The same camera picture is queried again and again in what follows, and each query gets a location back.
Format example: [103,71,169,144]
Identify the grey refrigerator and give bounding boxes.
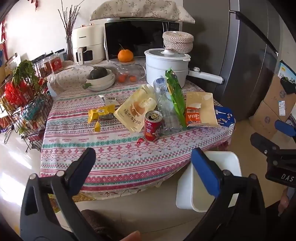
[183,0,285,121]

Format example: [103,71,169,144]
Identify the pale yellow stand-up pouch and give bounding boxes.
[113,84,158,133]

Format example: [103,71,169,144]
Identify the dark brown cloth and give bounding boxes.
[81,210,130,241]

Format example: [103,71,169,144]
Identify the plain brown cardboard box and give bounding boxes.
[248,100,289,139]

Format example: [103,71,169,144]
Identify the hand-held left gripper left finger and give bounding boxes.
[20,147,104,241]

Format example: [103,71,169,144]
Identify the woven lidded basket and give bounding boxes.
[162,31,194,54]

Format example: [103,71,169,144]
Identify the white plastic bin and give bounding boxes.
[176,151,242,212]

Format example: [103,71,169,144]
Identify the red plastic bag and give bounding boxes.
[3,80,30,105]

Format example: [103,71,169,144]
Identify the clear plastic bottle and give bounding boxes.
[153,77,181,135]

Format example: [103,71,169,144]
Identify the green snack bag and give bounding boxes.
[165,69,187,127]

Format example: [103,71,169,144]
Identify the cardboard box with blue print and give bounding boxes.
[264,60,296,116]

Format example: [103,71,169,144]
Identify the black wire rack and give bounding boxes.
[0,54,55,152]

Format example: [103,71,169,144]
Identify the cream bag with orange label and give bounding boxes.
[185,91,221,128]

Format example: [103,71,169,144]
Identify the microwave oven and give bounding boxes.
[104,18,183,63]

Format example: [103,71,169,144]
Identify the white dotted cloth cover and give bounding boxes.
[47,65,93,93]

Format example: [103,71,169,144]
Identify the large orange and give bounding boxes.
[117,44,134,62]

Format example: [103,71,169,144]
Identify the dry branches in vase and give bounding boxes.
[57,0,81,62]

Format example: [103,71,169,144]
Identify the green pumpkin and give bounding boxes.
[90,67,108,80]

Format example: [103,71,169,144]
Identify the white electric pot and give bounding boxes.
[144,48,224,88]

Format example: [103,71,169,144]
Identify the patterned tablecloth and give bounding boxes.
[39,64,236,200]

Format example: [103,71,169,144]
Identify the person's left hand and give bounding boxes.
[120,230,141,241]

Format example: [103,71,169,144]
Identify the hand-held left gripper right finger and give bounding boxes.
[185,147,267,241]

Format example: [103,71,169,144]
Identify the small white wrapper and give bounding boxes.
[98,95,119,106]

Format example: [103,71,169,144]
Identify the green leafy herbs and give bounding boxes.
[13,60,40,86]

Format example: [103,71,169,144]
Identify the white air fryer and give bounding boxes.
[72,23,105,65]

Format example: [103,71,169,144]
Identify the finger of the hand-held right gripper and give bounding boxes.
[275,120,296,138]
[250,133,281,161]

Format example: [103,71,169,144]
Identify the red hanging decoration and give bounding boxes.
[0,21,7,44]

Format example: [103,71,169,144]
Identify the red label jar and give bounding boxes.
[50,54,64,72]

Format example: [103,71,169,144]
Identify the white bowl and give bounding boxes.
[86,69,116,91]

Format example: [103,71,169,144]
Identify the yellow wrapper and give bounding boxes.
[87,104,116,132]

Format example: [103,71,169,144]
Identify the person's right hand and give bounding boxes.
[278,190,289,217]

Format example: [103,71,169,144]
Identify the red drink can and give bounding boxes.
[144,110,163,142]

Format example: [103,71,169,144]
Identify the blue snack wrapper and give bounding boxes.
[214,106,234,127]

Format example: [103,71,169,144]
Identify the dark snack jar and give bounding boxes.
[39,58,51,77]

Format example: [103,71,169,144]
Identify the floral under tablecloth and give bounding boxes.
[47,139,235,214]

